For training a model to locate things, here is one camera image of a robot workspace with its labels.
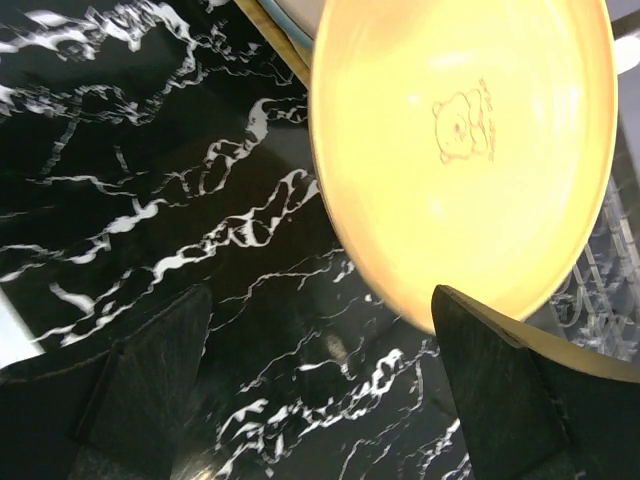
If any stainless steel dish rack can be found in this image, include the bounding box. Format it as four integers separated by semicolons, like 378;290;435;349
547;14;640;361

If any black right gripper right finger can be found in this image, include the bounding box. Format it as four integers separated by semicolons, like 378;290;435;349
431;286;639;479

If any tan plate with bear drawing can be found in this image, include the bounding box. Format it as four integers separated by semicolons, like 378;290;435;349
307;0;640;384

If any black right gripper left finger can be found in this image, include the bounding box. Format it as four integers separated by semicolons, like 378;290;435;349
1;285;212;479

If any stack of plates underneath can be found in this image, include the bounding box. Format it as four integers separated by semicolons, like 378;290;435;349
235;0;326;88

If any black marble pattern mat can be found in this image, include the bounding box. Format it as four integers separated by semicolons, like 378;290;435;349
1;1;478;479

